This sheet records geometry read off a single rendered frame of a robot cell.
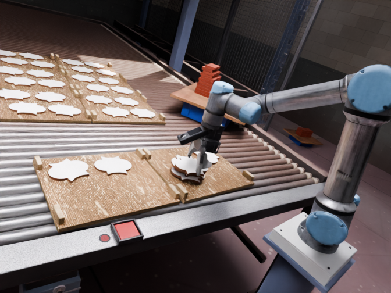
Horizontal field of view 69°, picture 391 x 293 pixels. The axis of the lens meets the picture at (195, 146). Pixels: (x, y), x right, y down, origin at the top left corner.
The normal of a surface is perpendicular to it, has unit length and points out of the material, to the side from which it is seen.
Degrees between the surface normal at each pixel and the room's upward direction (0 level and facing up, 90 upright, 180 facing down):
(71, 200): 0
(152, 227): 0
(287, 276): 90
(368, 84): 83
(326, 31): 90
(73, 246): 0
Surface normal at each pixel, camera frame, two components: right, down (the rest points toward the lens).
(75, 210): 0.28, -0.86
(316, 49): -0.73, 0.10
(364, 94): -0.54, 0.10
